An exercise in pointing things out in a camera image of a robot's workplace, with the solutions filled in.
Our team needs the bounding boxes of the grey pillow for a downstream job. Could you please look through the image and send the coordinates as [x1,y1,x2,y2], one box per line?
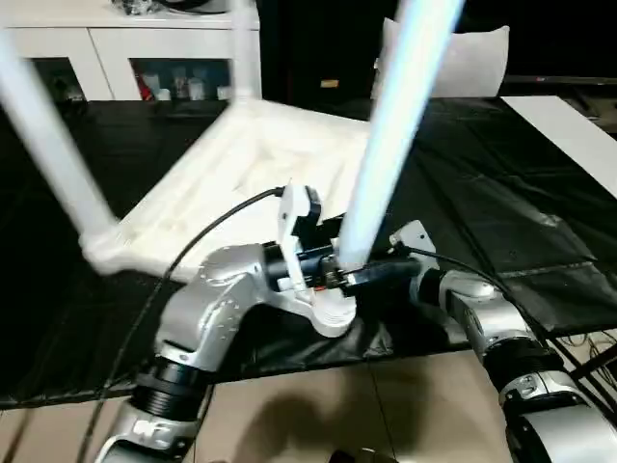
[373,16,511,100]

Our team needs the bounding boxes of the white sideboard with glass doors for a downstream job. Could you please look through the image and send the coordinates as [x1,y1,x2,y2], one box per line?
[0,0,264,102]

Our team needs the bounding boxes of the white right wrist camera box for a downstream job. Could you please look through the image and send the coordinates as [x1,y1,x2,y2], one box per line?
[389,220,441,271]

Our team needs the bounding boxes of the black cabinet with gold label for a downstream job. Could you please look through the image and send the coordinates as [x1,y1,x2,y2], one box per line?
[259,0,387,105]

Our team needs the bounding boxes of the white flat board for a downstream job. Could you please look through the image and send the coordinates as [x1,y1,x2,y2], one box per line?
[500,95,617,199]

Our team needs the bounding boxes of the black metal bar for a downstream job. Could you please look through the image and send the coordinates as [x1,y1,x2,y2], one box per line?
[571,340,617,380]

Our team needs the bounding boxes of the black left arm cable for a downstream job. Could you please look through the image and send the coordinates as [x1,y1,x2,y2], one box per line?
[79,186,285,463]

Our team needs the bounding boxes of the white plastic table top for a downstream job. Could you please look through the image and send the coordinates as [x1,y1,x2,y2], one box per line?
[80,98,375,339]

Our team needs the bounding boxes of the black mat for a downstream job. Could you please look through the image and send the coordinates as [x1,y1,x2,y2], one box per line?
[0,95,617,411]

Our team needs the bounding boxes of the grey bag with black strap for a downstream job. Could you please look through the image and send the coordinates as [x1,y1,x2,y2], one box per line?
[158,0,232,11]

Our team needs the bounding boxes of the loose floor cables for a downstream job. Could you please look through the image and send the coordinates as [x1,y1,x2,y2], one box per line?
[563,332,617,387]

